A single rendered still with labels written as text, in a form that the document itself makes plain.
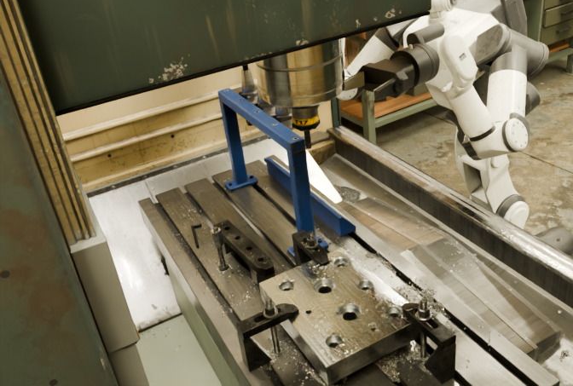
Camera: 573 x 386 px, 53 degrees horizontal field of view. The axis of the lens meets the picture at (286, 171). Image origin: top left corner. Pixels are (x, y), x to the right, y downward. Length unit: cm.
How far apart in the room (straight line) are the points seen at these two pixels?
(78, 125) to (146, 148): 25
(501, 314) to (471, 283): 13
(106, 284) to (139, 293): 109
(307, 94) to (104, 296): 47
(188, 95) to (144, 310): 76
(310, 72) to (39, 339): 58
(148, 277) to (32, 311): 126
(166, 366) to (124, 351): 83
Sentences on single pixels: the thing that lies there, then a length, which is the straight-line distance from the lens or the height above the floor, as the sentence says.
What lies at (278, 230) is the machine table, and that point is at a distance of 162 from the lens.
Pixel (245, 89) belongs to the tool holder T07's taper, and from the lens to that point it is 168.
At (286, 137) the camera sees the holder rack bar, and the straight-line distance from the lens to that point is 137.
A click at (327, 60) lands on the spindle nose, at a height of 151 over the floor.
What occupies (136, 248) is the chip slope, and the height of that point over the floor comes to 74.
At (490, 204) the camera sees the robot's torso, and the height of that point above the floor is 69.
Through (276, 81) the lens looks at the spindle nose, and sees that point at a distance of 99.
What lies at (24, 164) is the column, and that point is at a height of 159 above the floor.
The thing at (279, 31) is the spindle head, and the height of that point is 159.
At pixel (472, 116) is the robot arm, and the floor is 125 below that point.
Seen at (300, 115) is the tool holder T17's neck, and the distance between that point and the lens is 107.
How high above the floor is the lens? 181
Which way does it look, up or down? 29 degrees down
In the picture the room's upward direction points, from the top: 8 degrees counter-clockwise
